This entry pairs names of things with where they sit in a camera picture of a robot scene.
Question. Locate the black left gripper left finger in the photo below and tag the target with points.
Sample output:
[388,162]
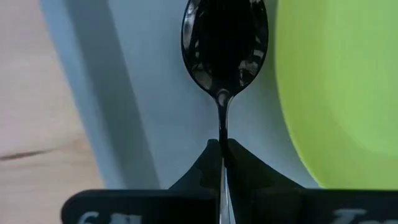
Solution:
[140,207]

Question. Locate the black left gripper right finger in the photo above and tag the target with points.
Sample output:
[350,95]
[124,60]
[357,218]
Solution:
[295,207]

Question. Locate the lime green round plate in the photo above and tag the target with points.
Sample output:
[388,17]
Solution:
[342,93]

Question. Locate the glossy black spoon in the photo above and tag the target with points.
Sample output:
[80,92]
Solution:
[224,46]

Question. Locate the grey plastic tray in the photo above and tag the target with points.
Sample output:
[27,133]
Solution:
[161,93]

